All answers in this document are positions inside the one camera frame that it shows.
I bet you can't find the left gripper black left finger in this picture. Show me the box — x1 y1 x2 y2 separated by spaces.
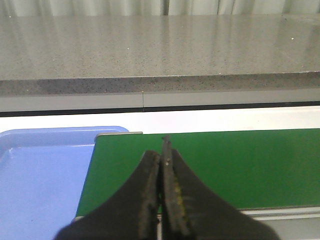
55 150 160 240

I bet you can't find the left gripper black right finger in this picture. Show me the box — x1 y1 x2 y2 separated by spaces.
161 135 279 240

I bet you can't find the green conveyor belt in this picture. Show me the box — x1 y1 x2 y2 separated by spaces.
76 128 320 217

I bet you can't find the blue plastic tray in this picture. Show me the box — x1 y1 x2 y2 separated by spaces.
0 126 125 240

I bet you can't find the grey cabinet front panel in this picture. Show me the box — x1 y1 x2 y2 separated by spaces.
0 87 320 112

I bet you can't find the grey stone countertop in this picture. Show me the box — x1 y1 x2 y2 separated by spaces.
0 14 320 97

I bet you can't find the white curtain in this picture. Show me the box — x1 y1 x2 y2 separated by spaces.
0 0 320 18

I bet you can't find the aluminium conveyor frame rail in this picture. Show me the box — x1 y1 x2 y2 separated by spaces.
72 131 320 240

